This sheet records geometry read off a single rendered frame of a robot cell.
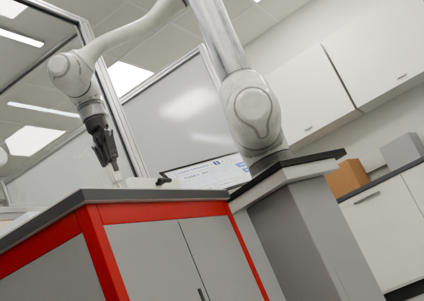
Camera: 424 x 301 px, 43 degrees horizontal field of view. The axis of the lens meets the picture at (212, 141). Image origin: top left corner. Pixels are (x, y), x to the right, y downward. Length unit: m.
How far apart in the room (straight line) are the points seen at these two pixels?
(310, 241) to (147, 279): 0.68
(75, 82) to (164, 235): 0.75
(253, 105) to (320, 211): 0.41
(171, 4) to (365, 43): 3.15
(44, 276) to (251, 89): 0.77
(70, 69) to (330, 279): 1.00
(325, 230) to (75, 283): 0.87
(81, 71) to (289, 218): 0.79
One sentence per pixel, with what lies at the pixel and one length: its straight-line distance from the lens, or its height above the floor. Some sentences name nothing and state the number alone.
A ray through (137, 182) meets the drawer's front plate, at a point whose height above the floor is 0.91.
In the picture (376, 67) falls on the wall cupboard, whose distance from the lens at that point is 4.86.
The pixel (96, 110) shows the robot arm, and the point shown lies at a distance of 1.88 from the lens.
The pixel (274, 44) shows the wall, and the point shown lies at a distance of 5.59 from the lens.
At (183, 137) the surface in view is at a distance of 3.57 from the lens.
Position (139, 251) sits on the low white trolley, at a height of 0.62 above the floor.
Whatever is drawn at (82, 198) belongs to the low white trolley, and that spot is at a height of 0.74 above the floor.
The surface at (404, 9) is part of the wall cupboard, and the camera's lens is 4.95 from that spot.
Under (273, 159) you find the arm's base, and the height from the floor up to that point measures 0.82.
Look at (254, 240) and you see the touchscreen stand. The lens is 2.72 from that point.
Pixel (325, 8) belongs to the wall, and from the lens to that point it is 5.51.
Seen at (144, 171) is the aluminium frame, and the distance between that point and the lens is 2.45.
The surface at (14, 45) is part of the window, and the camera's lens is 2.28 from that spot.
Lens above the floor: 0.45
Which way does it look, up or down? 16 degrees up
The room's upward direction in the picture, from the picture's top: 24 degrees counter-clockwise
